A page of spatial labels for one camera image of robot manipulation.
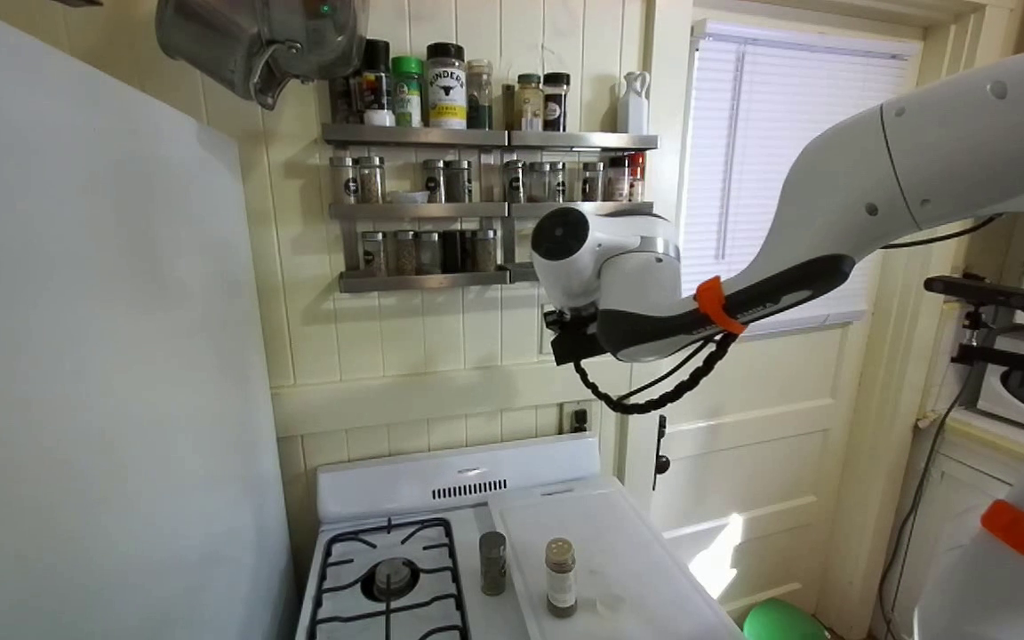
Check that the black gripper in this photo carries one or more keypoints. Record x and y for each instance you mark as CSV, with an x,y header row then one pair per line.
x,y
582,336

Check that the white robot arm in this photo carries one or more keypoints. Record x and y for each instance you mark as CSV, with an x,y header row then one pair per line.
x,y
918,162

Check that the metal spice shelf rack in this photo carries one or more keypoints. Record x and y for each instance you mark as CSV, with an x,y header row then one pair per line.
x,y
453,206

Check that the green lid spice bottle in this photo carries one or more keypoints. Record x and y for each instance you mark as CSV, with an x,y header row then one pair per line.
x,y
408,89

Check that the red lid spice jar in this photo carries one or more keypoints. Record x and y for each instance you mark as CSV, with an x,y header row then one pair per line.
x,y
638,175

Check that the grey jar on stove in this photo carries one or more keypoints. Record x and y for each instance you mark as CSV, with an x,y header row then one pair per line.
x,y
492,563

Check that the white cutting board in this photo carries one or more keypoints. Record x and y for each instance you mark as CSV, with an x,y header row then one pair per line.
x,y
628,582

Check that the clear spice jar on board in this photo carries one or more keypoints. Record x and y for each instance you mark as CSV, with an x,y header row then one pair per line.
x,y
560,560

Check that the black stove grate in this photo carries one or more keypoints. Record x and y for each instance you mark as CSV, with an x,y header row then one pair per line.
x,y
435,608

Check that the white gas stove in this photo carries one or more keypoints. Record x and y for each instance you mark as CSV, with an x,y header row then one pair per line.
x,y
458,486

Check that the white window blind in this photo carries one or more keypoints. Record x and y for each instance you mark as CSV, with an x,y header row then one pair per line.
x,y
755,99

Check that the white label spice container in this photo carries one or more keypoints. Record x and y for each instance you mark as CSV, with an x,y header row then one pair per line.
x,y
446,81

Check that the stove burner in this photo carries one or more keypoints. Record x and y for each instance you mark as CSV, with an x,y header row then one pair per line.
x,y
388,582

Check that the green object on floor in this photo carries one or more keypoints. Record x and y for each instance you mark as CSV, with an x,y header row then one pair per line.
x,y
779,621

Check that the hanging steel pan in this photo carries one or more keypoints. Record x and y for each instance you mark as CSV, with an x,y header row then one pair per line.
x,y
257,48

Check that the white refrigerator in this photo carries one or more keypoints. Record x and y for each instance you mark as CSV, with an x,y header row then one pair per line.
x,y
141,490

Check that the black wall outlet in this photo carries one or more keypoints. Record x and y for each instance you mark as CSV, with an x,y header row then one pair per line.
x,y
576,420

